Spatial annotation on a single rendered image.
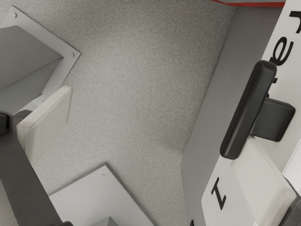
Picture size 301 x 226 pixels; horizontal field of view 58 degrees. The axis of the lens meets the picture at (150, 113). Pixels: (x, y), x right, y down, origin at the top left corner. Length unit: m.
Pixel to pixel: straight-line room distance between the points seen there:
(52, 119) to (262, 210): 0.13
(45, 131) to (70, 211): 1.32
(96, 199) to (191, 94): 0.67
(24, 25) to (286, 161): 1.09
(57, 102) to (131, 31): 0.93
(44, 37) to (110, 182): 0.69
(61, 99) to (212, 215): 0.20
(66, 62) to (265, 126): 1.01
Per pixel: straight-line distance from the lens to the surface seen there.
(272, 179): 0.17
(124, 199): 1.37
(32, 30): 1.18
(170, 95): 1.14
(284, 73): 0.24
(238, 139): 0.20
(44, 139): 0.17
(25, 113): 0.17
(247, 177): 0.20
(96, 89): 1.16
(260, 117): 0.20
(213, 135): 0.86
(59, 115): 0.18
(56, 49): 1.15
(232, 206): 0.26
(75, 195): 1.40
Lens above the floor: 1.08
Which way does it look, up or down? 68 degrees down
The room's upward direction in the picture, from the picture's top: 176 degrees counter-clockwise
